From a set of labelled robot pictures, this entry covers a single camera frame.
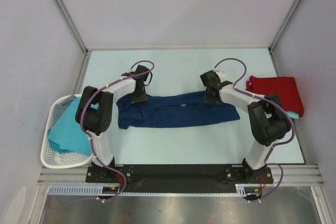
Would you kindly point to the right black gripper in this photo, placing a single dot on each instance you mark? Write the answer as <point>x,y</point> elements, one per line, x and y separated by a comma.
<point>208,99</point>

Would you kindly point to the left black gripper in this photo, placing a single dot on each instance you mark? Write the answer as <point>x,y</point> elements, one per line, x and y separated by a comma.
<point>143,98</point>

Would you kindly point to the navy blue t shirt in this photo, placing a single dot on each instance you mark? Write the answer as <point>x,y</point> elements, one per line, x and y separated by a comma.
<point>184,110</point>

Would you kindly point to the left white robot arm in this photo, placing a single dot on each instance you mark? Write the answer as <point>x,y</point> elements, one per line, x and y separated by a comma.
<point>94,112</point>

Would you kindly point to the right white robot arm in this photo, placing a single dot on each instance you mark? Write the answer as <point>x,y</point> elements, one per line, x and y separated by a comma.
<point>268,121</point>

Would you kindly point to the folded red t shirt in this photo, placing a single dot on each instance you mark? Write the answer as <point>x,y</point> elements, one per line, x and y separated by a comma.
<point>284,87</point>

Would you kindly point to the grey shirt in basket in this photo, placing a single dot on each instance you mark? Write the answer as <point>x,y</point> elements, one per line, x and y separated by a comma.
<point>61,107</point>

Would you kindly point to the turquoise t shirt in basket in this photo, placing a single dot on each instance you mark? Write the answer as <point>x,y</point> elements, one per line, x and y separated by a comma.
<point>66,135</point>

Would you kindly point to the folded light blue t shirt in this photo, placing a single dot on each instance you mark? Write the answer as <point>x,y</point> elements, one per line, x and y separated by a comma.
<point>293,115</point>

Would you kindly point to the white laundry basket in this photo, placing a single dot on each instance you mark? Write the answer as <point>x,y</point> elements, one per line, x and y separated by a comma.
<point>51,158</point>

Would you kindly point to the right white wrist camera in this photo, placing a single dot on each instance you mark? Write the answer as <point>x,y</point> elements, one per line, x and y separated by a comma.
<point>221,75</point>

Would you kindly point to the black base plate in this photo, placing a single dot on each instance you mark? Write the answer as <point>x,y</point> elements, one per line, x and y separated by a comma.
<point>191,178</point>

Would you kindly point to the aluminium frame rail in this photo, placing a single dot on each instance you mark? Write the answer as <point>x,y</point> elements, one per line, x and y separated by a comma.
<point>294,175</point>

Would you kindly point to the light blue cable duct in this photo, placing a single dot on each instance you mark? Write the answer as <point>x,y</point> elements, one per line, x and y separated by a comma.
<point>80,190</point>

